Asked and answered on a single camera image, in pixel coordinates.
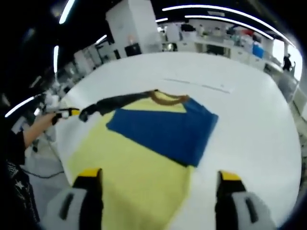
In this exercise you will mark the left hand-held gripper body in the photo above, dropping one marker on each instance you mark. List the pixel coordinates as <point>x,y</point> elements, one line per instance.
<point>51,101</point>

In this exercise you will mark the yellow blue grey garment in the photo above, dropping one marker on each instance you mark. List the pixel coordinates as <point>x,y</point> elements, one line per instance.
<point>144,191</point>

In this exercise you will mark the person's dark printed shirt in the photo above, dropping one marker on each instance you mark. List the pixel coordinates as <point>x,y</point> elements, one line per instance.
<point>16,191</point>

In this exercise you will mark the person's left hand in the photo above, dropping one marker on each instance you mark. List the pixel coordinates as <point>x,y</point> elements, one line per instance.
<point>46,119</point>

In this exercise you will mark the black cabinet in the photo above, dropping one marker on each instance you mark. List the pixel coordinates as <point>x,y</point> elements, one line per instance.
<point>132,49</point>

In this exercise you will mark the white lab counter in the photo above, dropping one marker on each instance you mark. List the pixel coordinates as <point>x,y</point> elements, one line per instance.
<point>216,48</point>

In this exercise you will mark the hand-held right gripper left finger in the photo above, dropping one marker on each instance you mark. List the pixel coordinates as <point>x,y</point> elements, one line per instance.
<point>72,206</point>

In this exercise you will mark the blue crate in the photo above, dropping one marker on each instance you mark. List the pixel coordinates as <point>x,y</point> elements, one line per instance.
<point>257,49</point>

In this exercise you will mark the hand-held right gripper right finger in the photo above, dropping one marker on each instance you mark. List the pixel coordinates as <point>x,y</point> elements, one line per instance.
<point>239,206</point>

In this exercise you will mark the white pillar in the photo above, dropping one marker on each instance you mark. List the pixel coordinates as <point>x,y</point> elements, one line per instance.
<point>136,26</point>

